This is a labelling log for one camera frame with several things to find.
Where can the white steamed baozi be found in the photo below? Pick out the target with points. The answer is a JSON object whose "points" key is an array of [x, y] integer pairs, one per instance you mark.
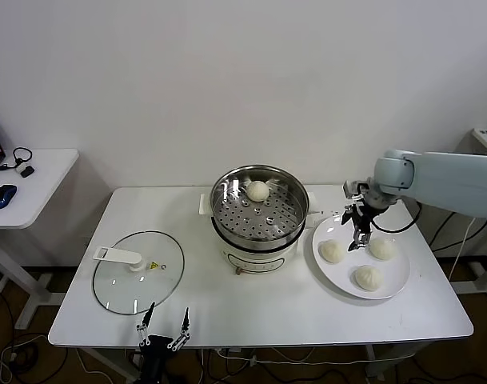
{"points": [[332, 251], [258, 191], [367, 278], [383, 248]]}

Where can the white electric cooker base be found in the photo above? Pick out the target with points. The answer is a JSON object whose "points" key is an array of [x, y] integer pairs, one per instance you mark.
{"points": [[259, 258]]}

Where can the steel perforated steamer basket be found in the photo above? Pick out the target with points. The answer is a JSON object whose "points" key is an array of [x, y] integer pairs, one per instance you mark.
{"points": [[263, 224]]}

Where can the white round plate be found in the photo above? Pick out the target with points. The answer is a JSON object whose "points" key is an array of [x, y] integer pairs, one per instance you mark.
{"points": [[339, 280]]}

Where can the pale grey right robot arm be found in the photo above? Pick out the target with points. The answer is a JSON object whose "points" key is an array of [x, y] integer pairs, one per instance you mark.
{"points": [[447, 180]]}

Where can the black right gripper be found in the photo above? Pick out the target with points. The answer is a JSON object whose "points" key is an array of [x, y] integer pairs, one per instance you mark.
{"points": [[363, 219]]}

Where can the white side table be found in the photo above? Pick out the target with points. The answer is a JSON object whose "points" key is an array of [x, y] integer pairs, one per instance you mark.
{"points": [[47, 180]]}

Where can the blue computer mouse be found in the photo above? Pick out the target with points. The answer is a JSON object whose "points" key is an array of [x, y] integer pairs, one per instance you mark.
{"points": [[2, 197]]}

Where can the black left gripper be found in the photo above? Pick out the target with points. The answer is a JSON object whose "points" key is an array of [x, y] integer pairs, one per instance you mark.
{"points": [[157, 346]]}

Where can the small black device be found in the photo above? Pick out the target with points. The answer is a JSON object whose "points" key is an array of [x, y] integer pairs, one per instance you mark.
{"points": [[27, 172]]}

